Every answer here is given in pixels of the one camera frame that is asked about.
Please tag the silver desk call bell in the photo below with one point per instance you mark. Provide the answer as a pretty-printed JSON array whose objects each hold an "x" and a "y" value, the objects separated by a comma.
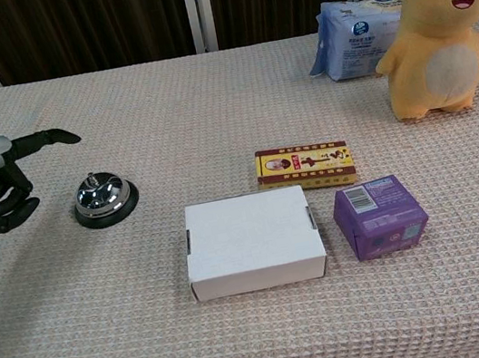
[{"x": 102, "y": 195}]

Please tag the beige waffle tablecloth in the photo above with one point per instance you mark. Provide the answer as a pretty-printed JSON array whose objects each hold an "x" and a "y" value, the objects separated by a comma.
[{"x": 263, "y": 322}]

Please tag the blue wet wipes pack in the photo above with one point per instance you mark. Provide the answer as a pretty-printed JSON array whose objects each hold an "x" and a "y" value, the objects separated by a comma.
[{"x": 350, "y": 45}]

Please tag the yellow plush toy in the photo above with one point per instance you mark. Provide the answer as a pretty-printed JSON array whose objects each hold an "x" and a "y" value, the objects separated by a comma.
[{"x": 438, "y": 44}]

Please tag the yellow red printed box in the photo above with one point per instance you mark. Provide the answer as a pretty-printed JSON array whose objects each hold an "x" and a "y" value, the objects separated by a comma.
[{"x": 306, "y": 167}]

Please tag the purple small box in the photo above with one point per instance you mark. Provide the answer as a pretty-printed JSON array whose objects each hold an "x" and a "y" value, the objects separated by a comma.
[{"x": 379, "y": 217}]

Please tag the white cardboard box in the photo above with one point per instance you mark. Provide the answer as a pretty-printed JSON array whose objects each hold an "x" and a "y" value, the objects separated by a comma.
[{"x": 250, "y": 241}]

